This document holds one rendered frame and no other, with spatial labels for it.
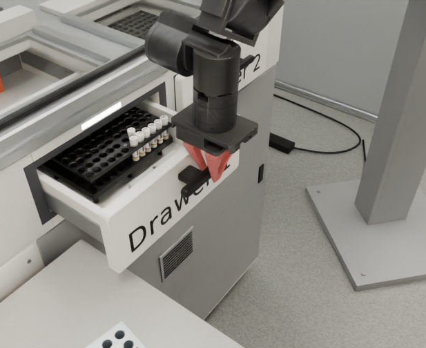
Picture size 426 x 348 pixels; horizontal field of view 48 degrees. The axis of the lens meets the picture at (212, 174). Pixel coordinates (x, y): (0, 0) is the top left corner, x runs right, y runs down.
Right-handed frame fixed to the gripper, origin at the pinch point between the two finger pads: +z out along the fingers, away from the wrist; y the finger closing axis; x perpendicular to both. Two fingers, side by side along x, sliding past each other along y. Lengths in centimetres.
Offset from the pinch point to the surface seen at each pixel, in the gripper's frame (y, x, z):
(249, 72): 16.8, -36.6, 4.6
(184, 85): 17.1, -14.7, -1.9
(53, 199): 17.0, 15.5, 3.4
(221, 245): 18, -31, 56
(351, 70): 37, -166, 64
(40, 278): 15.8, 21.6, 14.4
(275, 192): 33, -92, 88
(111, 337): -1.8, 23.6, 10.4
